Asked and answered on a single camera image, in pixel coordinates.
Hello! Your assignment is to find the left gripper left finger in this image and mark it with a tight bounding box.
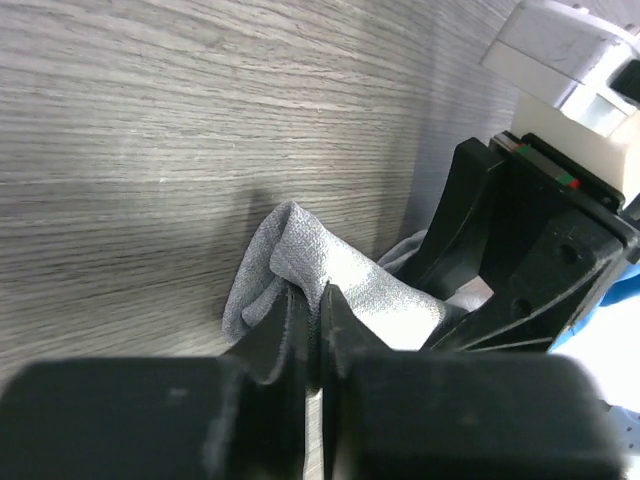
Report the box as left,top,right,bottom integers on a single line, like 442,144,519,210
1,287,308,479

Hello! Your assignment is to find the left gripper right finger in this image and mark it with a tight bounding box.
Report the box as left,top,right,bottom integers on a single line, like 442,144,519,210
319,285,623,479

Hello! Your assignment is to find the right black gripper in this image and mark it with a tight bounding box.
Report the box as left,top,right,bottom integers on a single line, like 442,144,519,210
396,131,639,352

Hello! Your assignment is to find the grey cloth napkin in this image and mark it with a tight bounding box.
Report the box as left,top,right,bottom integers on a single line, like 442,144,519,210
222,201,492,351

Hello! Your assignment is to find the blue cloth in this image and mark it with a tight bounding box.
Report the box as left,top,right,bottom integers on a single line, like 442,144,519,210
549,264,640,352

